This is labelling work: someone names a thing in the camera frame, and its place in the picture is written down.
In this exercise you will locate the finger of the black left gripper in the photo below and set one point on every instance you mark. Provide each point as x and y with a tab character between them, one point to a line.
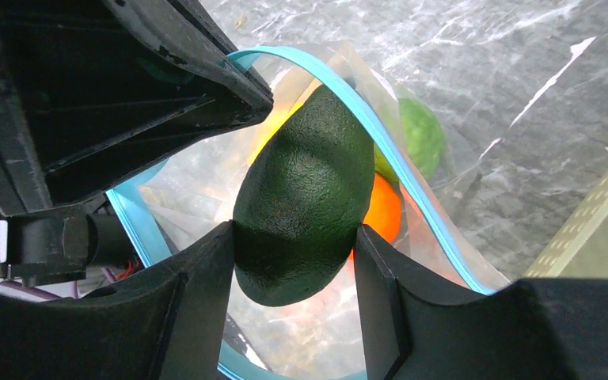
93	92

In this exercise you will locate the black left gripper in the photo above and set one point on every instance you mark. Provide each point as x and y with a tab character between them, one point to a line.
164	322

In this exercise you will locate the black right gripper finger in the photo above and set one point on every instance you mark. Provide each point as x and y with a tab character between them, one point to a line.
417	325

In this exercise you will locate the orange fruit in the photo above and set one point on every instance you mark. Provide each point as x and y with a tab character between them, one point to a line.
384	213

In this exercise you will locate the dark green avocado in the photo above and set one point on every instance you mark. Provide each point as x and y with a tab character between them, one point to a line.
302	201

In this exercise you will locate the green custard apple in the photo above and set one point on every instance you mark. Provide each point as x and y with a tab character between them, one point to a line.
414	127

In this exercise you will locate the clear zip bag blue zipper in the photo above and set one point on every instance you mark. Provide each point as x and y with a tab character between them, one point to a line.
167	207

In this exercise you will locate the pale green perforated basket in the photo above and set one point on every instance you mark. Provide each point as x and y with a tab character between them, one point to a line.
580	248

